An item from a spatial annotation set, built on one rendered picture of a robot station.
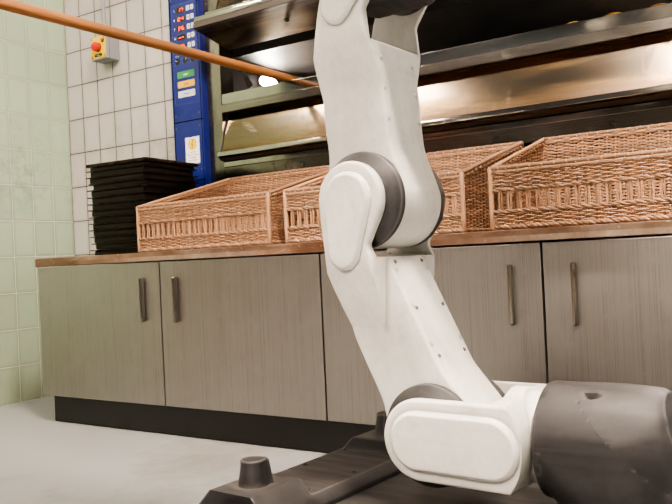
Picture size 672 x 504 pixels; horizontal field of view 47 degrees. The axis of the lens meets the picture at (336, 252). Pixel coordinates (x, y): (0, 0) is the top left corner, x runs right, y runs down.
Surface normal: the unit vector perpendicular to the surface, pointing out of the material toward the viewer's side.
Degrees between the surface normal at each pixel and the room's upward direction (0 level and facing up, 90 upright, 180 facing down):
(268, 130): 70
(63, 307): 90
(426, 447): 90
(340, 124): 90
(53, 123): 90
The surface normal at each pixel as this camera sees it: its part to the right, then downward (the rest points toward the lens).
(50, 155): 0.84, -0.04
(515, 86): -0.53, -0.32
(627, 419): -0.44, -0.56
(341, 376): -0.55, 0.02
